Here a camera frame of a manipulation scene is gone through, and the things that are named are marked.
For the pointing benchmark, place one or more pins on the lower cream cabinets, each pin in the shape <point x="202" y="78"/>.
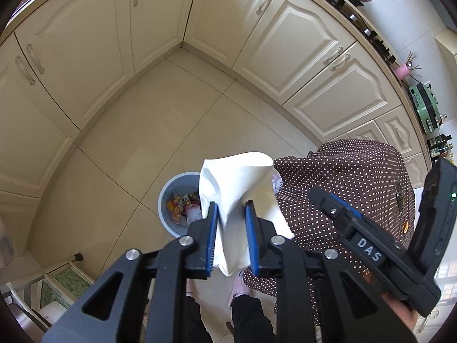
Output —
<point x="76" y="55"/>

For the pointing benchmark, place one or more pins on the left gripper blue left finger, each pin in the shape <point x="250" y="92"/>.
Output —
<point x="142" y="294"/>

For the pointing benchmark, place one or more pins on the black trouser left leg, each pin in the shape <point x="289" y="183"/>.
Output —
<point x="196" y="331"/>

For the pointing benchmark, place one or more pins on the pink slipper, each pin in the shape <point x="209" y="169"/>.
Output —
<point x="190" y="287"/>
<point x="239" y="288"/>

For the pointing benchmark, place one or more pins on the magenta yellow snack wrapper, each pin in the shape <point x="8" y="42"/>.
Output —
<point x="177" y="204"/>

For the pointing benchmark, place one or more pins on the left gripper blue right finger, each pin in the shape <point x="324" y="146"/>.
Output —
<point x="318" y="291"/>

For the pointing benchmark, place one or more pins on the pink utensil holder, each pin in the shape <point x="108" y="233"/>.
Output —
<point x="402" y="72"/>

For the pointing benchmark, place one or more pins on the light blue trash bin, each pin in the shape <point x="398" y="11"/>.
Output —
<point x="185" y="183"/>

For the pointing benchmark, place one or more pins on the black gas stove top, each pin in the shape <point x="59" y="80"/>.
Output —
<point x="350" y="9"/>

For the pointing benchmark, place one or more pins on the black trouser right leg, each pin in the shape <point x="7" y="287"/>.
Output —
<point x="249" y="322"/>

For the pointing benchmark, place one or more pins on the dark oil bottle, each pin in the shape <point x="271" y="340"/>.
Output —
<point x="438" y="144"/>

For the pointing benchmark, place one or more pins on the white paper bag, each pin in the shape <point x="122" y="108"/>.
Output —
<point x="230" y="182"/>

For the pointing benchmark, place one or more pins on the translucent plastic bag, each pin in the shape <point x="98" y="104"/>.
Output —
<point x="193" y="213"/>

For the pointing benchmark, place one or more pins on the green electric cooker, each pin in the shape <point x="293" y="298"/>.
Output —
<point x="426" y="106"/>

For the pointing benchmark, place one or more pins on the black trouser leg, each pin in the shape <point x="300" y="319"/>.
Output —
<point x="196" y="331"/>
<point x="249" y="322"/>

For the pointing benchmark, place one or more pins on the pink left slipper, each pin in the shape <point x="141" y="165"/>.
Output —
<point x="190" y="287"/>

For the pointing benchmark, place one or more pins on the pink right slipper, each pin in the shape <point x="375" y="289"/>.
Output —
<point x="239" y="288"/>

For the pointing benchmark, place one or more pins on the brown polka dot tablecloth table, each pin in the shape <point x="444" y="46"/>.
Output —
<point x="370" y="176"/>

